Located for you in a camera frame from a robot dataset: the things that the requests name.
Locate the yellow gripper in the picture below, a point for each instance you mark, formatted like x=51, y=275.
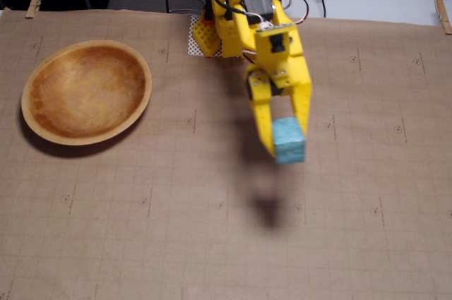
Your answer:
x=296, y=74

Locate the blue foam block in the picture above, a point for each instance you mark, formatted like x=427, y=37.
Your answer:
x=289, y=143

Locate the yellow robot base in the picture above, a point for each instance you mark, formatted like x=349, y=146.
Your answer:
x=206, y=37

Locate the round wooden bowl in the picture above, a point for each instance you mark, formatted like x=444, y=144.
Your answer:
x=86, y=91

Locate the white perforated mesh pad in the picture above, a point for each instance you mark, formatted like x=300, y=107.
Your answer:
x=192, y=44

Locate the wooden clothespin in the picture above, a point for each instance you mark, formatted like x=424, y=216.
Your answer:
x=443, y=14
x=34, y=0

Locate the brown grid paper mat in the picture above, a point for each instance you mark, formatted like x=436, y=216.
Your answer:
x=141, y=243

